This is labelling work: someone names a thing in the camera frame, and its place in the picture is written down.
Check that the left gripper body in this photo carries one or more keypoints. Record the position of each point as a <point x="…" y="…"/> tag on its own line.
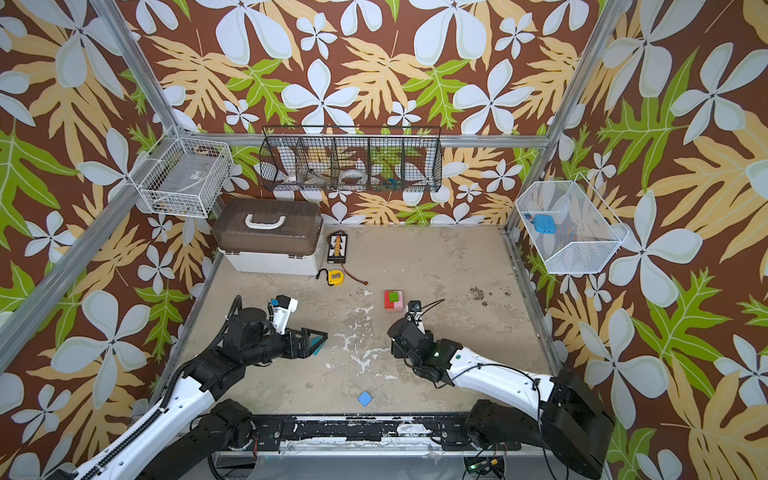
<point x="273" y="347"/>

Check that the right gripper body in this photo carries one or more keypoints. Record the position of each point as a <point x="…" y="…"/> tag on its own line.
<point x="398" y="336"/>

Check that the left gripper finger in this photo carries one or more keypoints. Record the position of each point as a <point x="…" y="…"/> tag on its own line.
<point x="310" y="341"/>
<point x="235" y="309"/>

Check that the teal wedge block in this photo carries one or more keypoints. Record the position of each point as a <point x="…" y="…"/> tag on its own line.
<point x="316" y="345"/>

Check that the pink block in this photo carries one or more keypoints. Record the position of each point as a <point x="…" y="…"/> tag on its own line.
<point x="399" y="305"/>

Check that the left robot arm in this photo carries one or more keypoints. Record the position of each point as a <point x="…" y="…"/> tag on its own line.
<point x="193" y="420"/>

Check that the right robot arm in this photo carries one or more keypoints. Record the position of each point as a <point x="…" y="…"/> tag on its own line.
<point x="559" y="414"/>

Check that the blue block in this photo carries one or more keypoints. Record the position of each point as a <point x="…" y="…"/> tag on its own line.
<point x="365" y="398"/>

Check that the brown lid tool box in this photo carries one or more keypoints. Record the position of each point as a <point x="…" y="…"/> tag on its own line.
<point x="270" y="236"/>

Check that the yellow tape measure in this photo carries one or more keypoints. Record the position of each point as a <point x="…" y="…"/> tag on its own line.
<point x="333" y="277"/>

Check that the black orange battery charger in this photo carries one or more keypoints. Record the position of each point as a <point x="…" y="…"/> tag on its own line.
<point x="337" y="247"/>

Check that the blue object in basket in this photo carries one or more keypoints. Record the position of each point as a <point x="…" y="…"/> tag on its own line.
<point x="544" y="224"/>

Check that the white mesh basket right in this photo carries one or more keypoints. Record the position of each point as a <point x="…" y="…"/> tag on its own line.
<point x="589" y="232"/>

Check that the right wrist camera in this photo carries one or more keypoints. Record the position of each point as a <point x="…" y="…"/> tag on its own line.
<point x="415" y="313"/>

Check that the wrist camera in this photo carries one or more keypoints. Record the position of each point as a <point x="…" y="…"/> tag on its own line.
<point x="280" y="309"/>
<point x="415" y="313"/>

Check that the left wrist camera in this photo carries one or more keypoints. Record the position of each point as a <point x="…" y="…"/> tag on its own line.
<point x="280" y="309"/>

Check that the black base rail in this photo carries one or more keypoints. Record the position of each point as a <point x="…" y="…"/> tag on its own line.
<point x="440" y="432"/>

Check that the white wire basket left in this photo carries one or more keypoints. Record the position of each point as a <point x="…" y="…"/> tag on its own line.
<point x="182" y="175"/>

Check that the black wire basket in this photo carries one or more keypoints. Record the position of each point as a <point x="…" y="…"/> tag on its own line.
<point x="359" y="159"/>

